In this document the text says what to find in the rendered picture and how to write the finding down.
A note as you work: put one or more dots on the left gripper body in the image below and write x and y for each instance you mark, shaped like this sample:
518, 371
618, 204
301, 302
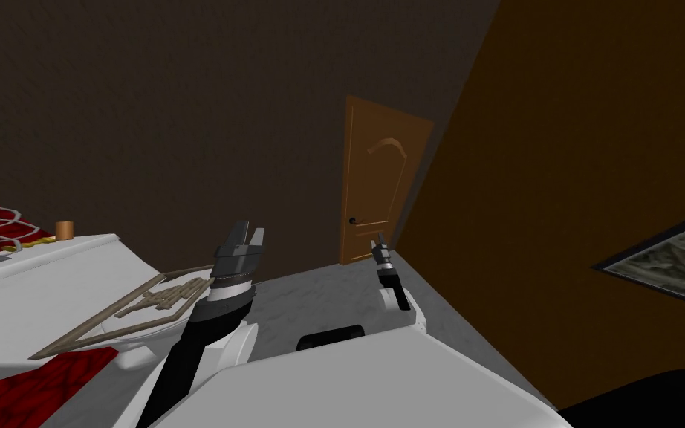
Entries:
237, 261

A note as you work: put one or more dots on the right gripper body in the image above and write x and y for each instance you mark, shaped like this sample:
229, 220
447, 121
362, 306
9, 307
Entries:
382, 255

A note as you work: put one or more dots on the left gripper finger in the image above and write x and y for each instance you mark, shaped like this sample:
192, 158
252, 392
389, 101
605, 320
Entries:
257, 238
239, 233

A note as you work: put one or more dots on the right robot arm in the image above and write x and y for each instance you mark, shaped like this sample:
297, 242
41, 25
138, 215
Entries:
395, 285

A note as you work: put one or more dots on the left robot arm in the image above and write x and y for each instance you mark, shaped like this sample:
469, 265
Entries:
212, 324

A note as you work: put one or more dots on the brown wooden door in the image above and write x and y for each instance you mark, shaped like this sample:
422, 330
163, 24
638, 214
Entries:
378, 178

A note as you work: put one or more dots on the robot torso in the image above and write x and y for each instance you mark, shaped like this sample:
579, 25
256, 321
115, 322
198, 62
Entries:
366, 386

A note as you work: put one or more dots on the brown cylinder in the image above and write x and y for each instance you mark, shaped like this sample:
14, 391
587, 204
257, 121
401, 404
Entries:
64, 230

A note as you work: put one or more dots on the white table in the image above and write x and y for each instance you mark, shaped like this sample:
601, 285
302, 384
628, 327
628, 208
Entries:
33, 297

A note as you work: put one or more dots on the red marbled cloth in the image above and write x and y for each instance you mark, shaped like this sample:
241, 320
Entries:
27, 386

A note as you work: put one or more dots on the wooden slatted frame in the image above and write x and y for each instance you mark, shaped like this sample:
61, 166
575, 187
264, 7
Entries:
170, 294

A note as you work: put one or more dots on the dark framed wall picture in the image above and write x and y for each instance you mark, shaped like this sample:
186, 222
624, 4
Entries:
675, 261

